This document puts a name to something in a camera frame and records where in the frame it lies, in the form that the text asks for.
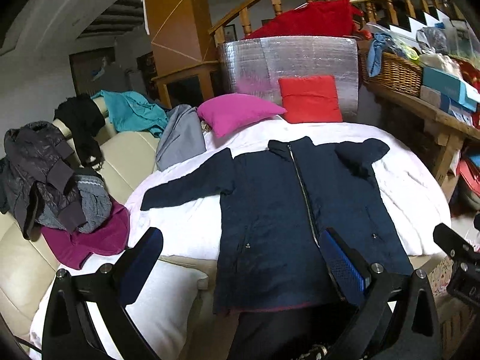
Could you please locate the teal cardboard box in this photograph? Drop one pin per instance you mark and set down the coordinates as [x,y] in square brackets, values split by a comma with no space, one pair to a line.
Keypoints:
[456,89]

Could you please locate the cream leather sofa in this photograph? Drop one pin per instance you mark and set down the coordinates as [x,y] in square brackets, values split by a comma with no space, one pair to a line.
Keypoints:
[28,267]

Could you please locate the red blanket on railing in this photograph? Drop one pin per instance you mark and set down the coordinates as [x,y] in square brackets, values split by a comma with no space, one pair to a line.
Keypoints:
[324,18]

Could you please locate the dark grey puffer jacket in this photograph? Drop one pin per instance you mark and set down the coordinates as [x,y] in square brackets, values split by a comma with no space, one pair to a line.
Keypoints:
[36,177]

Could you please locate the grey garment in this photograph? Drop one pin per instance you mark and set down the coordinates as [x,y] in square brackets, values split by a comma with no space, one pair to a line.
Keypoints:
[182,139]

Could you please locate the blue cloth in basket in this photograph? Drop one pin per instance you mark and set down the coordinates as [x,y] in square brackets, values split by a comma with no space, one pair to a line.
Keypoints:
[379,43]

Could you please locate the orange wooden cabinet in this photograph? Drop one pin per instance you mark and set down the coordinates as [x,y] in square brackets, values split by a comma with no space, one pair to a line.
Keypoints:
[184,52]

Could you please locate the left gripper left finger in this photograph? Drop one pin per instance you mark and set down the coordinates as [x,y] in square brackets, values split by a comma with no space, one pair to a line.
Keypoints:
[69,331]

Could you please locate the magenta pillow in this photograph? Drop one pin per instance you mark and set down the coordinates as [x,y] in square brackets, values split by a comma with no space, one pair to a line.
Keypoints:
[227,113]

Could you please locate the magenta fleece garment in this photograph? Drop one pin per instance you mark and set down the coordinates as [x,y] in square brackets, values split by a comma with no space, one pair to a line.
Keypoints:
[72,250]

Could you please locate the teal garment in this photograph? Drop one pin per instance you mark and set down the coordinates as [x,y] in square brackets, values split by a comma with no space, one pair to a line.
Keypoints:
[132,112]

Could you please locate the red pillow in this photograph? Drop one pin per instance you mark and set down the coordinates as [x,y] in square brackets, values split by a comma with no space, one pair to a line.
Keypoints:
[312,99]

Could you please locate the wooden shelf table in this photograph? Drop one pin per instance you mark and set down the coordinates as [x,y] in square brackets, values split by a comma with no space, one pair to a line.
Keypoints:
[451,132]

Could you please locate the black garment on sofa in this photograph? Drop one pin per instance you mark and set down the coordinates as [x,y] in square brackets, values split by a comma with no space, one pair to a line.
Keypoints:
[82,117]

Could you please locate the silver foil insulation panel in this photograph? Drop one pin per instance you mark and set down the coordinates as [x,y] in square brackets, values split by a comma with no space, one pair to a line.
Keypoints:
[254,66]

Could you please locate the grey knit sweater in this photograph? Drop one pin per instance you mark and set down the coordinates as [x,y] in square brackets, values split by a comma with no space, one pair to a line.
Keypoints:
[86,215]

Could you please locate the navy blue puffer jacket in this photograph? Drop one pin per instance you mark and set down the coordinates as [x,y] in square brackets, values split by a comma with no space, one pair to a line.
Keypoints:
[274,205]

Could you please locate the white bed cover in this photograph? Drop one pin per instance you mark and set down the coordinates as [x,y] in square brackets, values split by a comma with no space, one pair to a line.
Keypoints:
[175,308]

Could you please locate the wicker basket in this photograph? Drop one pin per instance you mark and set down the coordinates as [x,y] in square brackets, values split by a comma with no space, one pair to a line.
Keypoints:
[397,74]

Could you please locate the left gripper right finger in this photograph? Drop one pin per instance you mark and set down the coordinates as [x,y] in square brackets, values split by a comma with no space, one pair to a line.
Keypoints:
[395,316]

